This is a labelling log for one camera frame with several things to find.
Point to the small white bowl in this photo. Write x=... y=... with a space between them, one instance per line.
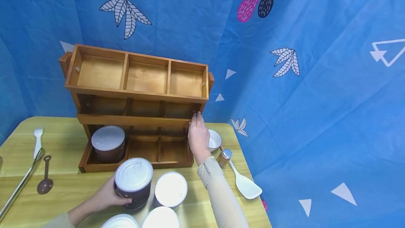
x=215 y=139

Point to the white plastic fork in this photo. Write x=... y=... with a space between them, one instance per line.
x=38 y=140

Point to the person's left hand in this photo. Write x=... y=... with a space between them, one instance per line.
x=106 y=197

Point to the wooden three-tier shelf rack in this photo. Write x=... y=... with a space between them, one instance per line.
x=136 y=119

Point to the metal tongs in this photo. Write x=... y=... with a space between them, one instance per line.
x=22 y=182

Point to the person's left thumb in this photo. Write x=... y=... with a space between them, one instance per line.
x=122 y=201

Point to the person's right hand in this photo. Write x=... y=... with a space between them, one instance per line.
x=199 y=141

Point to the small silver-capped spice jar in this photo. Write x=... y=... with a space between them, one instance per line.
x=224 y=157

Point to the person's left forearm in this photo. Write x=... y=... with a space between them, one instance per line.
x=68 y=217

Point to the brown canister with white lid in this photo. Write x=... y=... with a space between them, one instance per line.
x=171 y=189
x=134 y=177
x=160 y=218
x=121 y=221
x=108 y=139

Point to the person's right fingers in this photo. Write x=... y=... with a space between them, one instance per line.
x=197 y=120

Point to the white rice paddle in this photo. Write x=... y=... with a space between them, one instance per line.
x=248 y=187

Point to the brown plastic spoon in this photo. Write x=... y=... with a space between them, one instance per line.
x=45 y=185

